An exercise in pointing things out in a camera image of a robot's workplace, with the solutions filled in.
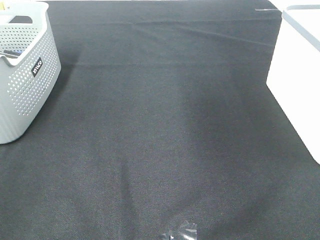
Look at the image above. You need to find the grey perforated plastic basket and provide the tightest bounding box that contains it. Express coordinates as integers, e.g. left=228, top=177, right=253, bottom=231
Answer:
left=0, top=1, right=62, bottom=144

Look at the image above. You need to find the black table cloth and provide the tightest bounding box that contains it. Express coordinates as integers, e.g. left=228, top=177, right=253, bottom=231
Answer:
left=0, top=0, right=320, bottom=240

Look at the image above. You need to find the clear tape piece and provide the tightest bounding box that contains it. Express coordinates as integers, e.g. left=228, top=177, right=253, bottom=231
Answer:
left=158, top=221, right=198, bottom=240

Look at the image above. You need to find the white storage box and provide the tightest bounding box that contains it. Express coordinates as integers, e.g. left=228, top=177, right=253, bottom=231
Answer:
left=266, top=1, right=320, bottom=163

